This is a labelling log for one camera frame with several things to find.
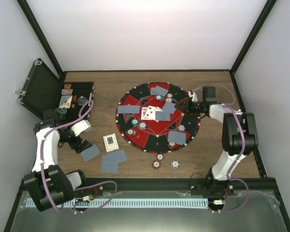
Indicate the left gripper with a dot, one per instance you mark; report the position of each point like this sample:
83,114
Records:
78,149

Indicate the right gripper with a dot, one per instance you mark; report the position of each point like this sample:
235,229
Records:
186,105

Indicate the blue orange chip bottom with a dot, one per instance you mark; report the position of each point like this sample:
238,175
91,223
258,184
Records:
181,128

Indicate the dealt blue card seat two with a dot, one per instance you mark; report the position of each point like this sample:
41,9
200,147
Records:
169,107

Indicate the dealt blue card bottom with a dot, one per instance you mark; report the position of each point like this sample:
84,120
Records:
176,137

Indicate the face down community card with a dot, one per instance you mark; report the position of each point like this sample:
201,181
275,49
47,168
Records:
162,116

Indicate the green blue chip top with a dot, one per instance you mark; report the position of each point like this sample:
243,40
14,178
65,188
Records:
159,98

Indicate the green blue chip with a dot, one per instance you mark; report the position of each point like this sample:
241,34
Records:
135,122
159,98

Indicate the dealt blue card top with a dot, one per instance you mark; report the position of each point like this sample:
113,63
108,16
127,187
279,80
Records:
154,91

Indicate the dropped blue card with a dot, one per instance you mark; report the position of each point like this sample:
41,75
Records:
117,156
109,166

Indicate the king of clubs card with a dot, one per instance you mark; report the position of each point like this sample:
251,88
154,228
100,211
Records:
143,113

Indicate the orange black chip stack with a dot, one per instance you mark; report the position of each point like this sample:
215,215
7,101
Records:
156,165

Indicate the blue backed card deck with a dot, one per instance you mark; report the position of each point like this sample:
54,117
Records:
90,153

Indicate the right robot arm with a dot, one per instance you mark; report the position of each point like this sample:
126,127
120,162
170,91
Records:
239,134

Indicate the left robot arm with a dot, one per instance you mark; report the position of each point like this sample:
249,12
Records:
48,186

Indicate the green chips in case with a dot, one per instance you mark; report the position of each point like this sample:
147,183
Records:
62,111

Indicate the card deck in case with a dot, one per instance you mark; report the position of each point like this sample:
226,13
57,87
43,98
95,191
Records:
65,102

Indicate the black poker case tray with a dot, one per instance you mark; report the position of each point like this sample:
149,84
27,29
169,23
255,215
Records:
79,89

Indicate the clear round dealer button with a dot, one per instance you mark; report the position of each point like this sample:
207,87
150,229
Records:
81,100

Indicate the red dice in case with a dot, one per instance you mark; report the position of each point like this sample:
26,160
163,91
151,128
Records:
74,101

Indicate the white playing card box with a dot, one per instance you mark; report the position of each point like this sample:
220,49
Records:
110,143

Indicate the orange chips in case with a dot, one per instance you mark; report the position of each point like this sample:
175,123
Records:
67,89

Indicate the black poker case lid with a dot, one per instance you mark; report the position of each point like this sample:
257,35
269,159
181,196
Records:
41,89

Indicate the round red black poker mat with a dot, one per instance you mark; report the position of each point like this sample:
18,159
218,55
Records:
153,139

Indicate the light blue slotted cable duct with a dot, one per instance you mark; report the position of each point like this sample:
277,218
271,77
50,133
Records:
142,203

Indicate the black aluminium front rail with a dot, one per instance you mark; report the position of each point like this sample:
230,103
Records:
197,186

